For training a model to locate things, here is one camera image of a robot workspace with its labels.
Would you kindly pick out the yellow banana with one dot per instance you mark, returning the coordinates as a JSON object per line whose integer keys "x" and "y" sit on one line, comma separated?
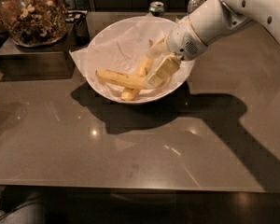
{"x": 142, "y": 70}
{"x": 121, "y": 79}

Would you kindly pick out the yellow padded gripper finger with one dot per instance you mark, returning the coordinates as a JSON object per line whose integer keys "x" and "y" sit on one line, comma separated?
{"x": 163, "y": 68}
{"x": 158, "y": 49}

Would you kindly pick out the dark metal box stand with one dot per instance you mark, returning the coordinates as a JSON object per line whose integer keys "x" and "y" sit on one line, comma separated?
{"x": 49, "y": 62}

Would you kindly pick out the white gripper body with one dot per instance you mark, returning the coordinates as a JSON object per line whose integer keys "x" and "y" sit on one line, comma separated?
{"x": 184, "y": 42}

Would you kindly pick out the glass jar of snacks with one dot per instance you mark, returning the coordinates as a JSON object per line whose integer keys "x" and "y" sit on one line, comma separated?
{"x": 33, "y": 23}

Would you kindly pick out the white paper liner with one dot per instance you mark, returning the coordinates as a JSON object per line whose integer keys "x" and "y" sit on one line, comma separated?
{"x": 119, "y": 47}

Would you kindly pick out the green soda can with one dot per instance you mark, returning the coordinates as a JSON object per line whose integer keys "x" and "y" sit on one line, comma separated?
{"x": 156, "y": 8}

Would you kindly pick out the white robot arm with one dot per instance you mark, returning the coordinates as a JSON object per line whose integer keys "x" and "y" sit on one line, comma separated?
{"x": 210, "y": 21}

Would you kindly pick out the clear plastic water bottle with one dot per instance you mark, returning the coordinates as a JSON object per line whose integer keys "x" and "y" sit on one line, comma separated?
{"x": 194, "y": 4}

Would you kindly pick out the small black container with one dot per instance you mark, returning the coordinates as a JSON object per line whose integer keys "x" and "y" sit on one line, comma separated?
{"x": 80, "y": 27}

